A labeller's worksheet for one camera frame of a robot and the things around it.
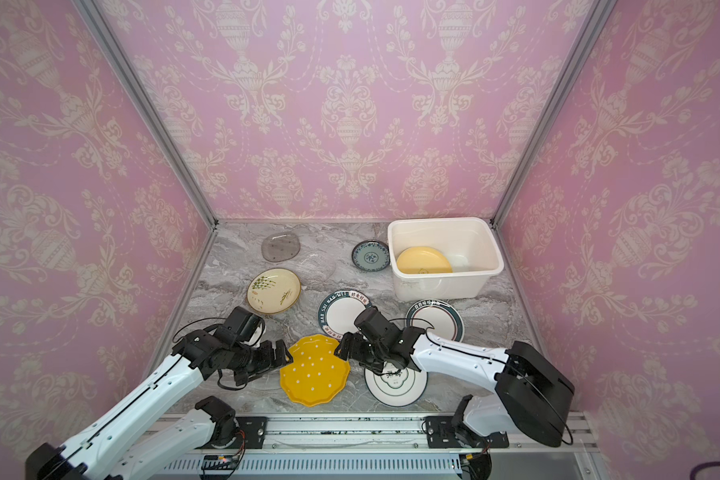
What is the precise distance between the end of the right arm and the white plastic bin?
0.23 metres

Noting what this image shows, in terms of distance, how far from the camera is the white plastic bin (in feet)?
3.01

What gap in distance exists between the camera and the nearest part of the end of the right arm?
23.8 inches
